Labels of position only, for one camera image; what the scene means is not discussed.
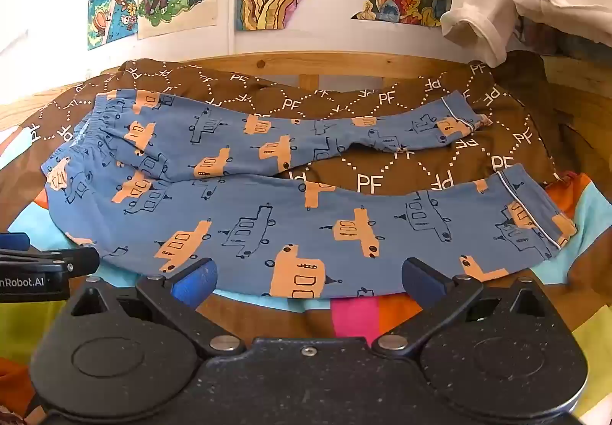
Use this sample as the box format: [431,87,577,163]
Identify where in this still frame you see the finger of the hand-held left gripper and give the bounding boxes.
[0,232,100,277]

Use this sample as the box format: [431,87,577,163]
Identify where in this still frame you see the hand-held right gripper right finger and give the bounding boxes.
[371,257,552,358]

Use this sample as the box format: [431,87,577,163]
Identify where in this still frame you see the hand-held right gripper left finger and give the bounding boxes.
[71,259,247,358]

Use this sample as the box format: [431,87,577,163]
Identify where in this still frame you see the blue pants with orange print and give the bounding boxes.
[41,88,579,300]

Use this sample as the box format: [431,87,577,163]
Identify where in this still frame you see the multicoloured patchwork blanket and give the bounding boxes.
[0,124,612,425]

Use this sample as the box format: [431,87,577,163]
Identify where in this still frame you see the brown patterned blanket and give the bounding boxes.
[29,56,562,196]

